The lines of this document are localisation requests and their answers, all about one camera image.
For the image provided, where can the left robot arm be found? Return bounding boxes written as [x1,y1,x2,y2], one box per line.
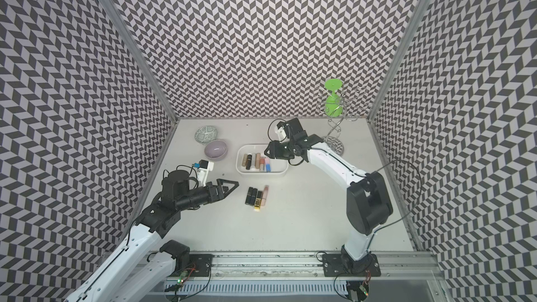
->
[66,170,239,301]

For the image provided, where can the beige matte lipstick tube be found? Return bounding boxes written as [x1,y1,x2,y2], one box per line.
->
[255,153,261,170]

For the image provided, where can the purple ceramic bowl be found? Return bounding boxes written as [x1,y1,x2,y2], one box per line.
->
[204,140,228,162]

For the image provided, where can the black lipstick with text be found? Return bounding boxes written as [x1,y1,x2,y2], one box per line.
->
[245,187,253,206]

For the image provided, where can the green plastic cup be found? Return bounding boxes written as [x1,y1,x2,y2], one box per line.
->
[324,78,343,117]

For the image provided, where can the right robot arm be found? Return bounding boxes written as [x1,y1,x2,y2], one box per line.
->
[264,135,394,274]

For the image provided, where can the clear coral lipstick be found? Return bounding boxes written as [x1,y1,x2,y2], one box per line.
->
[260,157,266,172]

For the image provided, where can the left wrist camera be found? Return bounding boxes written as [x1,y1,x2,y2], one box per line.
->
[193,159,214,187]

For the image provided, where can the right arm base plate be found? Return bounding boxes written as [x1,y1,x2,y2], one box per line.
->
[322,253,381,278]

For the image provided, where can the white plastic storage box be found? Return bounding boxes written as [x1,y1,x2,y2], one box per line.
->
[236,144,289,177]

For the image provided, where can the black and gold square lipstick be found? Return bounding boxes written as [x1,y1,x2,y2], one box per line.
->
[254,191,263,212]

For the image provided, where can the plain black lipstick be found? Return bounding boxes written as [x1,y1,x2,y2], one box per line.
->
[249,188,258,206]

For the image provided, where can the aluminium front rail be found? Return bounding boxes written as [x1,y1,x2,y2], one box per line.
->
[140,251,453,301]

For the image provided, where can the pink blue gradient lipstick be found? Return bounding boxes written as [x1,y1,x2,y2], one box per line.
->
[264,157,271,173]

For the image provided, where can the green patterned bowl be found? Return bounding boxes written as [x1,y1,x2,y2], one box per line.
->
[194,125,218,145]

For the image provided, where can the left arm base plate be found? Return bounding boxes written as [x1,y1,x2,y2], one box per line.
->
[173,253,214,278]

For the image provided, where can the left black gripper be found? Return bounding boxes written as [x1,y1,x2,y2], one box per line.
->
[177,178,239,212]

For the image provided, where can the black lipstick gold band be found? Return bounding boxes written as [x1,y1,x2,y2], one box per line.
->
[246,155,253,171]

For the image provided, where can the pink lip gloss tube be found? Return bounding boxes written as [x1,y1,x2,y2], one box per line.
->
[261,185,269,206]

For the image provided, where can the chrome wire stand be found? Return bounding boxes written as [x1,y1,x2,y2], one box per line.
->
[322,87,360,156]

